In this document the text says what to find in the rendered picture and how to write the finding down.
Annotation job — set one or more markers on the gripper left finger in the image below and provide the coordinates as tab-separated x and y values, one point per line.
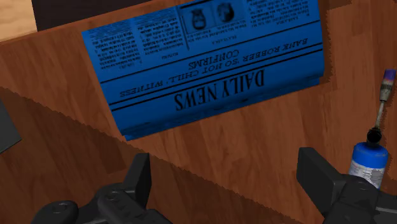
124	198

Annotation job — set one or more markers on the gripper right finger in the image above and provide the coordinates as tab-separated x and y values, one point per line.
328	183

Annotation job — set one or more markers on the blue bottle with black cap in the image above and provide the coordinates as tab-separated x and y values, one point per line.
370	163

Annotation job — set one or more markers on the thin brush with purple tip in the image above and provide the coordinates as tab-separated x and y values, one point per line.
384	90

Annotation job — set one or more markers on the dark grey flat object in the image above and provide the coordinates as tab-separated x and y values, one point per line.
6	130

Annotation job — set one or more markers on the blue folded newspaper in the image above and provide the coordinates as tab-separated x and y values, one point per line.
204	66

